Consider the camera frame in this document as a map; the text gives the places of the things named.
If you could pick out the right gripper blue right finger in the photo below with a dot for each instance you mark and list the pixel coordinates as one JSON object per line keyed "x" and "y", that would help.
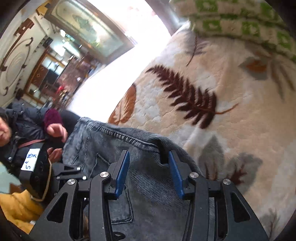
{"x": 191, "y": 186}

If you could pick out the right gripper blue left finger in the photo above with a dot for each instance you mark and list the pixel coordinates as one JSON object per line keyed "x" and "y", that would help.
{"x": 106, "y": 186}

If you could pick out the grey denim pants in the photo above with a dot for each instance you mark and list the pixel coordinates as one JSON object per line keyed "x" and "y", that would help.
{"x": 148, "y": 208}

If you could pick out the person in dark jacket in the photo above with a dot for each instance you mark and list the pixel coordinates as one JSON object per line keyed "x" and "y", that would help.
{"x": 22, "y": 127}

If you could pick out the leaf pattern bed blanket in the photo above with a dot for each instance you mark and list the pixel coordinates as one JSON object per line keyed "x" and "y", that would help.
{"x": 231, "y": 105}

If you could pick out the framed fish picture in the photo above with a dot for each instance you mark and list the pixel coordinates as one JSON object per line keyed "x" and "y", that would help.
{"x": 103, "y": 39}

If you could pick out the green checkered folded quilt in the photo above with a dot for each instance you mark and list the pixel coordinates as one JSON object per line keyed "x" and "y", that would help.
{"x": 254, "y": 21}

